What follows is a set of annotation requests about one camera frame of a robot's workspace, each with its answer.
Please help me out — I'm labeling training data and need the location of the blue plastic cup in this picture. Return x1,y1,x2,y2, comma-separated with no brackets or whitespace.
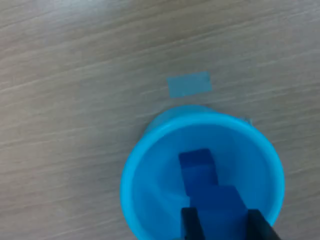
119,104,286,240

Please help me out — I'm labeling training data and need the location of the blue tape piece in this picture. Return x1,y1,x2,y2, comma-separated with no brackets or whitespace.
166,70,213,99

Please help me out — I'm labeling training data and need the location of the blue wooden cube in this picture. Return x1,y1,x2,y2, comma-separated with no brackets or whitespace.
178,148,219,193
186,184,251,240

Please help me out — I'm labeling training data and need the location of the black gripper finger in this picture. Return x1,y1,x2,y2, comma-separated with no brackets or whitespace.
181,207,206,240
247,208,283,240

